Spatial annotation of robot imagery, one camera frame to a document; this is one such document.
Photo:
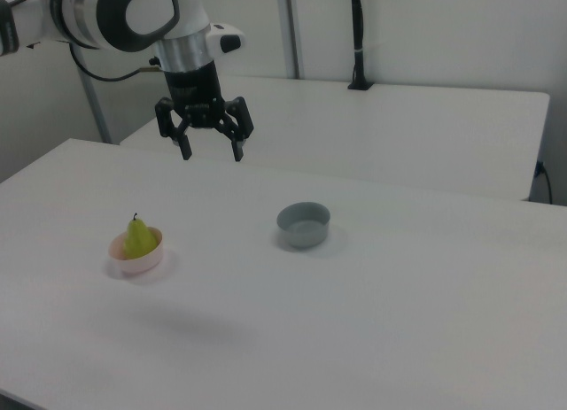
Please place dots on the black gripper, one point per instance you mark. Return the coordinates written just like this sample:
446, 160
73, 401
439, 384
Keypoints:
195, 91

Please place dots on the green pear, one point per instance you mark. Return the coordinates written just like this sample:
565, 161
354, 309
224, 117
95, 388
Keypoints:
139, 239

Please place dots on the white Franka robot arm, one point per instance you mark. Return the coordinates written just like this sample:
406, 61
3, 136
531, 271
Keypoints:
146, 11

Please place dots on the grey plastic bowl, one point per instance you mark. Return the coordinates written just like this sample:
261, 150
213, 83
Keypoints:
305, 239

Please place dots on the pink plastic bowl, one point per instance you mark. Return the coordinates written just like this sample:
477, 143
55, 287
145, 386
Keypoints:
142, 267

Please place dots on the black pole with clamp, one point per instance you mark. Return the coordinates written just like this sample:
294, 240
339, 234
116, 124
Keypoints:
358, 29

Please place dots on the white side table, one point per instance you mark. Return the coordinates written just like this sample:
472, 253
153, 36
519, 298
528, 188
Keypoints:
398, 131

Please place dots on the grey metal frame post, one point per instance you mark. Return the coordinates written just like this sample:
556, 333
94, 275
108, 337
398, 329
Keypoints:
294, 29
95, 104

